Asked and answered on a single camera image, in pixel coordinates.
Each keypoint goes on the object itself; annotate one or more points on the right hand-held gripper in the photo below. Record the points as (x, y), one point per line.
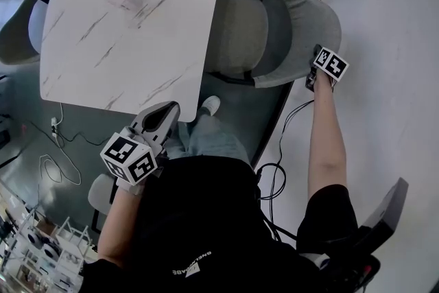
(331, 63)

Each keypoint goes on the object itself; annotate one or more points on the person's black t-shirt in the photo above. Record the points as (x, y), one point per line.
(205, 216)

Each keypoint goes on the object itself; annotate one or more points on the person's white shoe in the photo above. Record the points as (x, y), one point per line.
(210, 104)

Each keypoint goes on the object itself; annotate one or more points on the white storage rack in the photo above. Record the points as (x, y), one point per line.
(44, 250)

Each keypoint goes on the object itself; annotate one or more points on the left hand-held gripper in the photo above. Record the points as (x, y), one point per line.
(133, 166)

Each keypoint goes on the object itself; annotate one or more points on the white power strip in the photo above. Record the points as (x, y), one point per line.
(54, 127)

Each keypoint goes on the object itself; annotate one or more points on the black chest mount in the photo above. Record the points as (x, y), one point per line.
(346, 267)

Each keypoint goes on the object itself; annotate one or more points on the person's left forearm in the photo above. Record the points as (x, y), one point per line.
(116, 226)

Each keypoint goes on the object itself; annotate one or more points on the black chest-mounted device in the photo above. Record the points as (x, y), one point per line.
(387, 209)

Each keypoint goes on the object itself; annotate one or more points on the white marble table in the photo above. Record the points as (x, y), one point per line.
(137, 44)

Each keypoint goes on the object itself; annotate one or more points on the person's blue jeans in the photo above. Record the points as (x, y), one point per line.
(212, 140)

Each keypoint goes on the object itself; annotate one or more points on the person's right forearm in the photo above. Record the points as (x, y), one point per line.
(326, 134)

